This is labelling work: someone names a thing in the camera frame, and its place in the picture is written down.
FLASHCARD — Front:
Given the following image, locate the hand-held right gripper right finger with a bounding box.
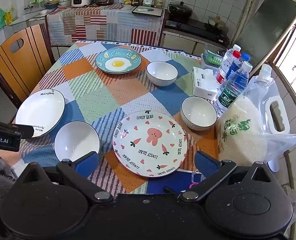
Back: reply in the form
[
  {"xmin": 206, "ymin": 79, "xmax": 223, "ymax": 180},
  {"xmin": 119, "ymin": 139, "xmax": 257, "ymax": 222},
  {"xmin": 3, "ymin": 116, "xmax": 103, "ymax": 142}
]
[{"xmin": 163, "ymin": 151, "xmax": 275, "ymax": 202}]

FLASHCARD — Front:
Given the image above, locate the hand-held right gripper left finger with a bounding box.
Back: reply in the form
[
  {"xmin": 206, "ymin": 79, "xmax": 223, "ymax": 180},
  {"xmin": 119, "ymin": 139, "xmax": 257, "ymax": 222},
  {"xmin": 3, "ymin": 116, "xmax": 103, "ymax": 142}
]
[{"xmin": 18, "ymin": 151, "xmax": 114, "ymax": 204}]

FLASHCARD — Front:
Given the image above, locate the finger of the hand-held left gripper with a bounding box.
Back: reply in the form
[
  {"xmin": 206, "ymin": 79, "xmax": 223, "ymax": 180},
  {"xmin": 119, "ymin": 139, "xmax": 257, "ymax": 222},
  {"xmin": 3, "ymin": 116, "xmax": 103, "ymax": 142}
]
[{"xmin": 12, "ymin": 123, "xmax": 35, "ymax": 139}]

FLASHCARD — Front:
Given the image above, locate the white bowl with dark rim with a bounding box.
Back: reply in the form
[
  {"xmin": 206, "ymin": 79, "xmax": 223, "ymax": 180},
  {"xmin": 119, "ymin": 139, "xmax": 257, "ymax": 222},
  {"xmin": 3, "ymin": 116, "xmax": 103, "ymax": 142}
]
[
  {"xmin": 54, "ymin": 121, "xmax": 101, "ymax": 163},
  {"xmin": 180, "ymin": 96, "xmax": 218, "ymax": 131},
  {"xmin": 146, "ymin": 61, "xmax": 179, "ymax": 87}
]

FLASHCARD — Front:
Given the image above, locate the white plate with dark rim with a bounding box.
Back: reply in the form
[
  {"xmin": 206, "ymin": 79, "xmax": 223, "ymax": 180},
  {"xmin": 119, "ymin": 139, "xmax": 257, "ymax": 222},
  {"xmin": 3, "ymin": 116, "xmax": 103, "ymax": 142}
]
[{"xmin": 15, "ymin": 89, "xmax": 66, "ymax": 138}]

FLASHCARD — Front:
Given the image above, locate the pink bunny carrot plate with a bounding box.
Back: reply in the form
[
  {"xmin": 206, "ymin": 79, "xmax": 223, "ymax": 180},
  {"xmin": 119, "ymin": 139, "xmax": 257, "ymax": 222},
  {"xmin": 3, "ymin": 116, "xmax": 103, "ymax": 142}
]
[{"xmin": 112, "ymin": 110, "xmax": 188, "ymax": 178}]

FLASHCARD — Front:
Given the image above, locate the teal fried egg plate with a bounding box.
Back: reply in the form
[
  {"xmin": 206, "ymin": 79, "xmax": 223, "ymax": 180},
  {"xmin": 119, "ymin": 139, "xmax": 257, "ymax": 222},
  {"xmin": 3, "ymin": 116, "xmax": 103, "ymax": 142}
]
[{"xmin": 95, "ymin": 47, "xmax": 142, "ymax": 75}]

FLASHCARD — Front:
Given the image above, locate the wooden chair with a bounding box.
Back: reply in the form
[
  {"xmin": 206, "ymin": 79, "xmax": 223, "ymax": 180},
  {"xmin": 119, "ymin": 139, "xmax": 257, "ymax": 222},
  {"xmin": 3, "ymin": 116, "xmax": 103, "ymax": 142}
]
[{"xmin": 0, "ymin": 25, "xmax": 56, "ymax": 106}]

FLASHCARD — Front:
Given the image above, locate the white tissue pack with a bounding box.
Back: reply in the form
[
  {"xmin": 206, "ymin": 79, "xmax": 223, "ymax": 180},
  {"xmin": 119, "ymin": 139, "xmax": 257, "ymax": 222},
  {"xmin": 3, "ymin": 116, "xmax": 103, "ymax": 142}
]
[{"xmin": 192, "ymin": 66, "xmax": 220, "ymax": 100}]

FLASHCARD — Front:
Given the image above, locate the green label water bottle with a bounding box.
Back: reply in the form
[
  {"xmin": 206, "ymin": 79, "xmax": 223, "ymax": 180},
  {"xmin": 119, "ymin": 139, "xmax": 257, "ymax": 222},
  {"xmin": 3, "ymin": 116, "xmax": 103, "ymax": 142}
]
[{"xmin": 215, "ymin": 61, "xmax": 253, "ymax": 117}]

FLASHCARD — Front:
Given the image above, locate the red label water bottle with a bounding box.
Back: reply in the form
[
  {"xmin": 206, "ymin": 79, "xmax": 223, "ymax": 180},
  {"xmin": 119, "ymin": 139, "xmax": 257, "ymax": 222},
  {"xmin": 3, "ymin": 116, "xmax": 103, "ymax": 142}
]
[{"xmin": 216, "ymin": 50, "xmax": 242, "ymax": 86}]

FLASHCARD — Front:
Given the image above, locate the yellow dish soap bottle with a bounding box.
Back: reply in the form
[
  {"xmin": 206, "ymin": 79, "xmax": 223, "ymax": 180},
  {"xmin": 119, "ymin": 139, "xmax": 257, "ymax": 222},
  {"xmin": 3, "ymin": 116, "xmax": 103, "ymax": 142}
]
[{"xmin": 5, "ymin": 6, "xmax": 18, "ymax": 23}]

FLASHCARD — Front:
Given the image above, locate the blue label water bottle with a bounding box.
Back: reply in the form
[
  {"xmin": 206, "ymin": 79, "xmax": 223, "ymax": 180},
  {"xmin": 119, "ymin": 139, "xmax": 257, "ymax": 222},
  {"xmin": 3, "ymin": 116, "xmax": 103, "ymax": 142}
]
[{"xmin": 225, "ymin": 52, "xmax": 251, "ymax": 80}]

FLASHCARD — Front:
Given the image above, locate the green plastic basket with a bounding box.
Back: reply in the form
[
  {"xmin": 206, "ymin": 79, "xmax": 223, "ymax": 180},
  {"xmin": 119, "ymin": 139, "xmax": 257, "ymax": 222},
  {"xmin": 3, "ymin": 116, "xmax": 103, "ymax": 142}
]
[{"xmin": 201, "ymin": 44, "xmax": 230, "ymax": 68}]

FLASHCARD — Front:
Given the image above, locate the white cap water bottle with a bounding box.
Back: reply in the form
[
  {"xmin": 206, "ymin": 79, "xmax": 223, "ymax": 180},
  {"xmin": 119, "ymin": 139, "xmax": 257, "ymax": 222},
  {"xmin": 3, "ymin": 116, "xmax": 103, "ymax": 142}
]
[{"xmin": 220, "ymin": 44, "xmax": 242, "ymax": 65}]

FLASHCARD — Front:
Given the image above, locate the striped counter cloth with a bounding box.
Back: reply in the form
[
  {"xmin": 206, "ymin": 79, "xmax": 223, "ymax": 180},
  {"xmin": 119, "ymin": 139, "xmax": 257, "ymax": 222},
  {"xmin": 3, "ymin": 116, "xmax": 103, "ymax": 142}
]
[{"xmin": 46, "ymin": 4, "xmax": 165, "ymax": 47}]

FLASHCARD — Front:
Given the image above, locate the black gas stove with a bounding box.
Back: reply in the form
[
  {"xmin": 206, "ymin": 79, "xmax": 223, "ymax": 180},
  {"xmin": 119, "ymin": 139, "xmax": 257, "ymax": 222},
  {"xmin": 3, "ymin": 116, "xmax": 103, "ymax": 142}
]
[{"xmin": 165, "ymin": 17, "xmax": 230, "ymax": 46}]

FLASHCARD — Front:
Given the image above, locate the pot with glass lid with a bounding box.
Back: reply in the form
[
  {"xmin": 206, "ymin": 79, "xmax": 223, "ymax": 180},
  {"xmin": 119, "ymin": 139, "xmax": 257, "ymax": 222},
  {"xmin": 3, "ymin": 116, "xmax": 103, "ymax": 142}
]
[{"xmin": 208, "ymin": 15, "xmax": 226, "ymax": 29}]

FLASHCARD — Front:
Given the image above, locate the grey metal panel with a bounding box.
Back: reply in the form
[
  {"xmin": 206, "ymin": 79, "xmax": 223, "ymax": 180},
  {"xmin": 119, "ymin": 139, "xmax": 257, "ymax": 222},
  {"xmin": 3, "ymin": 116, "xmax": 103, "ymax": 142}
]
[{"xmin": 231, "ymin": 0, "xmax": 296, "ymax": 74}]

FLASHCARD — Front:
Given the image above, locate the black wok with lid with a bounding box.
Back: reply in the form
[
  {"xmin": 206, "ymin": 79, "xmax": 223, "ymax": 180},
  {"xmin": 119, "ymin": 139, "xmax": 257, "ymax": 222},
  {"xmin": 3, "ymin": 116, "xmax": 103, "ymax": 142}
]
[{"xmin": 168, "ymin": 1, "xmax": 193, "ymax": 22}]

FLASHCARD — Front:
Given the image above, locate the cutting board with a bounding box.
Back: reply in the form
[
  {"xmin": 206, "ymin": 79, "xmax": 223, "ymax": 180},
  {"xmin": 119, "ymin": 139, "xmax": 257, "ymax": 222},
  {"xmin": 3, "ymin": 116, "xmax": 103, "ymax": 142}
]
[{"xmin": 132, "ymin": 6, "xmax": 164, "ymax": 18}]

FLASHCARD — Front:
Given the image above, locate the clear rice bag with handle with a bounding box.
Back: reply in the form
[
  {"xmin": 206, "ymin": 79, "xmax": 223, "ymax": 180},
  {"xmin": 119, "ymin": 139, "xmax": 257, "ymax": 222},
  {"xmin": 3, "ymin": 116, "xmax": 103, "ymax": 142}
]
[{"xmin": 217, "ymin": 64, "xmax": 296, "ymax": 173}]

